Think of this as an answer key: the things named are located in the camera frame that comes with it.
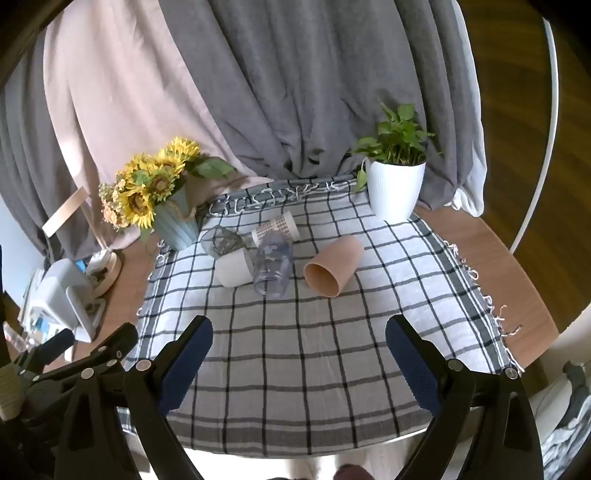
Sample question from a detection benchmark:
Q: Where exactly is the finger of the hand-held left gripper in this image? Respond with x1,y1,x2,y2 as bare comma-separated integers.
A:
34,329,75,367
18,323,139,383

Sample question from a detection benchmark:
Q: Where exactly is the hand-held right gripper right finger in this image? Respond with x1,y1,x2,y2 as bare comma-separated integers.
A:
385,315,544,480

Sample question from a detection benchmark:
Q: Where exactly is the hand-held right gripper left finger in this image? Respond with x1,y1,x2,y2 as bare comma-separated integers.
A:
53,316,214,480

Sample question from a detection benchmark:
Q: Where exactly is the white cup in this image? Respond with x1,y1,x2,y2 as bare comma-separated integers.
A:
215,248,256,288

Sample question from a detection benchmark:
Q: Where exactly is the terracotta cup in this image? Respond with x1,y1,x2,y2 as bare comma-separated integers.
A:
303,235,365,297

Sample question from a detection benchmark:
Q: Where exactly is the grey glass cup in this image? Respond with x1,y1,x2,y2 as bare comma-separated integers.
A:
201,225,245,259

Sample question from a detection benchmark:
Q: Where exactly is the patterned paper cup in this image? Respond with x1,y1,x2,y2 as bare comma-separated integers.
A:
252,211,302,247

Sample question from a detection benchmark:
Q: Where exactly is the white appliance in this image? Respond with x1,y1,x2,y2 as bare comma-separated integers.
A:
18,258,107,342

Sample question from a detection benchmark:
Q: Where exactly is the wooden desk lamp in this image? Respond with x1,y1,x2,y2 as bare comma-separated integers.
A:
41,186,123,296

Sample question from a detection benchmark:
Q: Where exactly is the checked grey white tablecloth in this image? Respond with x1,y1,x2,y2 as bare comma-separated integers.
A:
117,180,525,460

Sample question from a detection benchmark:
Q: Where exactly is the clear plastic bottle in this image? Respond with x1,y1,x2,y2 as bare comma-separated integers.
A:
252,230,295,297

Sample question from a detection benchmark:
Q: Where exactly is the teal ribbed vase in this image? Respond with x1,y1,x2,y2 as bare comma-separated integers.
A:
152,185,204,252

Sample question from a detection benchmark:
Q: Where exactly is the grey cloth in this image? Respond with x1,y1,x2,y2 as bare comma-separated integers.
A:
542,360,591,467

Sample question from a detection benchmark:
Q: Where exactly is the sunflower bouquet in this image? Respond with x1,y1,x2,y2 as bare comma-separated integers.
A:
99,137,238,232

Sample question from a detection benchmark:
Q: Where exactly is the green plant in white pot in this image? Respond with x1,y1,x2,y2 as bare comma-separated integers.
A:
348,102,444,221

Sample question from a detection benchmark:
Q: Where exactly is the grey curtain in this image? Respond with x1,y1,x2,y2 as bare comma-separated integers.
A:
0,46,139,264
157,0,485,213

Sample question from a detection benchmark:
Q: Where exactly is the pink curtain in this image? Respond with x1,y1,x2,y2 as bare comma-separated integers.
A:
44,9,273,208

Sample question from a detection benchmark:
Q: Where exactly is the white curved pole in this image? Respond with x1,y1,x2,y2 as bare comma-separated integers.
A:
508,21,561,254

